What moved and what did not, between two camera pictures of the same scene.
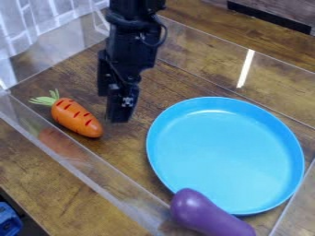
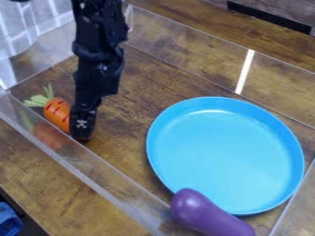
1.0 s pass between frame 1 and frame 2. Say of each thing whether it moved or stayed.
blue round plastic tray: stayed
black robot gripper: moved
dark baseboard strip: stayed
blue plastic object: stayed
